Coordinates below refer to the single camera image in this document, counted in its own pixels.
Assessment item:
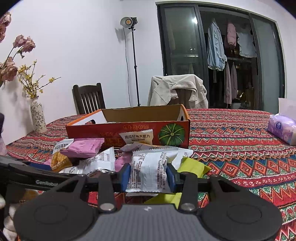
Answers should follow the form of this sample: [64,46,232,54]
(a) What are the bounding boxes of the yellow flower branches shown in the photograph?
[16,60,61,99]

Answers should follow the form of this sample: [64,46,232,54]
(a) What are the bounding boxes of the white snack packet black text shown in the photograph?
[126,148,178,193]

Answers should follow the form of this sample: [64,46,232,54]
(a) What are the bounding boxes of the light blue hanging shirt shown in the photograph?
[207,18,227,71]

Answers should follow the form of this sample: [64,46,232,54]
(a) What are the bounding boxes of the purple tissue pack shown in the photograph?
[267,98,296,146]

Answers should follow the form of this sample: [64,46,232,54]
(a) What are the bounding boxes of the glass sliding door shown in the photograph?
[157,3,285,114]

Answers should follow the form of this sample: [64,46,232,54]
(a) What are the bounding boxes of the white pumpkin seed snack packet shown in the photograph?
[119,129,154,145]

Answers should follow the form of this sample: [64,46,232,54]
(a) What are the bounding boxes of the dark wooden chair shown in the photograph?
[72,83,105,114]

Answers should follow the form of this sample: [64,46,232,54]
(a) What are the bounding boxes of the orange cardboard pumpkin box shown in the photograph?
[66,104,190,148]

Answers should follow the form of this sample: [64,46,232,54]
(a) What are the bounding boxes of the pink artificial roses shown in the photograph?
[0,11,37,88]

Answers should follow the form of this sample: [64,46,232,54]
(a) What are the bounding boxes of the floral ceramic vase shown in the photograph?
[30,97,47,133]

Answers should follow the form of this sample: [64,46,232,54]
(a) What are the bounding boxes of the white snack packet left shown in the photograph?
[59,147,115,177]

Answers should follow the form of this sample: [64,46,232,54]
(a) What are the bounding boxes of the yellow green snack packet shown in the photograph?
[144,156,212,209]

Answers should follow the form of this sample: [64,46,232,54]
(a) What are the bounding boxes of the beige jacket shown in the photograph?
[147,74,208,109]

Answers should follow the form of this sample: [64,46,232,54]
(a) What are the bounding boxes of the pink hanging garment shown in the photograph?
[224,22,237,49]

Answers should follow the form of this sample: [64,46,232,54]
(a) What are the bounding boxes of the orange yellow snack packet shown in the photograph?
[50,151,72,173]

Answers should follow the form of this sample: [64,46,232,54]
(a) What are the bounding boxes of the chair under beige jacket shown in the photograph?
[168,89,192,108]

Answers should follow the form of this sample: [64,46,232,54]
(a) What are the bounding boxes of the white hanging garment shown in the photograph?
[237,32,257,58]

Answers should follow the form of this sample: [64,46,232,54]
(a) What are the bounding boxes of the pink snack packet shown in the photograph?
[60,138,104,159]

